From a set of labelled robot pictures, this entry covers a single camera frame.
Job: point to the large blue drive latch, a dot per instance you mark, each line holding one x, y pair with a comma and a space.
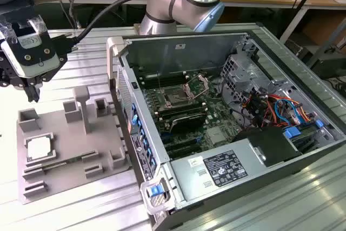
292, 133

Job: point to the green RAM stick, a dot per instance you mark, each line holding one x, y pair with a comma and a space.
62, 164

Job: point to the silver chipset heat sink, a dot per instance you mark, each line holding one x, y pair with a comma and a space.
216, 135

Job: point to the open grey PC case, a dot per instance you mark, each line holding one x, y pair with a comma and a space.
151, 52

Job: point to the perforated metal drive cage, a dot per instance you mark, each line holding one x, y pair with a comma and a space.
238, 76

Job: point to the black expansion slot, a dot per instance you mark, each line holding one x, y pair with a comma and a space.
179, 144
183, 152

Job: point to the black box under desk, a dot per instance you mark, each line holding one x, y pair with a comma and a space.
332, 66

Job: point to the thin metal locking lever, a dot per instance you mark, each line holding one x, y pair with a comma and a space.
160, 80

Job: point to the green motherboard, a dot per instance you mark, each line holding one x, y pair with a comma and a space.
219, 114

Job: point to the silver power supply unit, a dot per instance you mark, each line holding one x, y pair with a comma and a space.
189, 177

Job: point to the black plastic shroud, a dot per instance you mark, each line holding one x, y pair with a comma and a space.
270, 141

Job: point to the black RAM slot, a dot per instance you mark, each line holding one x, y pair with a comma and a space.
170, 82
186, 112
167, 76
183, 106

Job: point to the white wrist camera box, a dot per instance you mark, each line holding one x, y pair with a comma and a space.
32, 66

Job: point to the black camera bracket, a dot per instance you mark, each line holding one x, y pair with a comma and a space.
48, 47

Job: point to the small blue clip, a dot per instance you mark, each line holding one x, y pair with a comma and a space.
319, 124

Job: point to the square silver CPU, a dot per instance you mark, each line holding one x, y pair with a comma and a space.
40, 148

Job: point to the grey plastic parts rack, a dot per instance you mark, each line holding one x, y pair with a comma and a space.
73, 144

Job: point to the black expansion card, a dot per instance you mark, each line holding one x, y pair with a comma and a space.
186, 124

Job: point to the CPU socket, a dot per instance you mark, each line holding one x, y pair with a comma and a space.
175, 97

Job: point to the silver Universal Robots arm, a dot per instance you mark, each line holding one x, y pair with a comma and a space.
162, 17

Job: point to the brown cardboard box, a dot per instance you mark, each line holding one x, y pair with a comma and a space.
324, 30

